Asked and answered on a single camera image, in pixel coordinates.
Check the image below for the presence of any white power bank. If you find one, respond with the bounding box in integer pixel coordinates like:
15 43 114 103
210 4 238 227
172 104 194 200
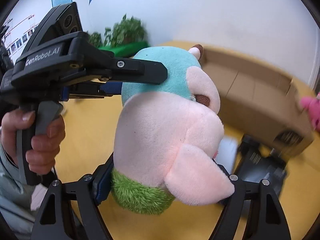
214 136 238 174

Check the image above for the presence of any grey jacket forearm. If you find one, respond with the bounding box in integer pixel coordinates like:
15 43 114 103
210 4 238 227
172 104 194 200
1 146 40 239

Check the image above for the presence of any brown cardboard tray box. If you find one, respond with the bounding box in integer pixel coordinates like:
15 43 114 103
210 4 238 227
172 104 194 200
200 46 313 157

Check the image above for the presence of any person's left hand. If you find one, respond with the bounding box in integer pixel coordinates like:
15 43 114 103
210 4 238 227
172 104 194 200
1 109 66 175

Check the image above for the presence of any small potted green plant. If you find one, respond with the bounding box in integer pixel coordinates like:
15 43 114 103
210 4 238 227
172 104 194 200
89 31 103 48

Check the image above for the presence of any green covered side table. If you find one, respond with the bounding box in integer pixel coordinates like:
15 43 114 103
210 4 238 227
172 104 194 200
99 41 150 57

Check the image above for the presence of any black charger box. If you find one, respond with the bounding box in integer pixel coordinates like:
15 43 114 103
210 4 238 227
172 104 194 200
233 135 287 196

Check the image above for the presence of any large potted green plant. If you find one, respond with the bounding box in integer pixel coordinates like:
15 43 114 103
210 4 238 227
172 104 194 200
104 14 147 48

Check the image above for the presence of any pink bear plush toy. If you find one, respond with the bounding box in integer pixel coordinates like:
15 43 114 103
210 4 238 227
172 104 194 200
300 93 320 132

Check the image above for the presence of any pink pig plush toy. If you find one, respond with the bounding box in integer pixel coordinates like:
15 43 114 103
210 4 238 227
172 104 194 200
112 44 234 215

